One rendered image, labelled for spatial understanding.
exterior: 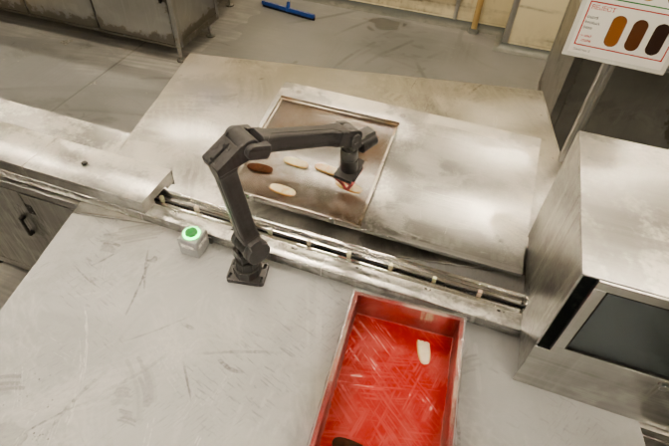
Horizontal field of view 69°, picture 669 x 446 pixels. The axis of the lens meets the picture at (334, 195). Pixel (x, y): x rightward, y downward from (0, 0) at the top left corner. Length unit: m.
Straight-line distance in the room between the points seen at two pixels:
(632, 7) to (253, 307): 1.51
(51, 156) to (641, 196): 1.87
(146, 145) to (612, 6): 1.76
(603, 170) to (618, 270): 0.32
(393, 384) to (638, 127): 2.22
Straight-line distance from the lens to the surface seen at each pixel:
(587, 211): 1.26
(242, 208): 1.33
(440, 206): 1.69
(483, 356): 1.50
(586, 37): 1.92
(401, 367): 1.43
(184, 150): 2.06
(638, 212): 1.32
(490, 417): 1.43
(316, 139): 1.35
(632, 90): 3.03
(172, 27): 4.19
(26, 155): 2.09
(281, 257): 1.57
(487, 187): 1.78
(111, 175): 1.88
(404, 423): 1.37
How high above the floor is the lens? 2.09
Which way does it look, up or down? 45 degrees down
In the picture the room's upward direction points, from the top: 3 degrees clockwise
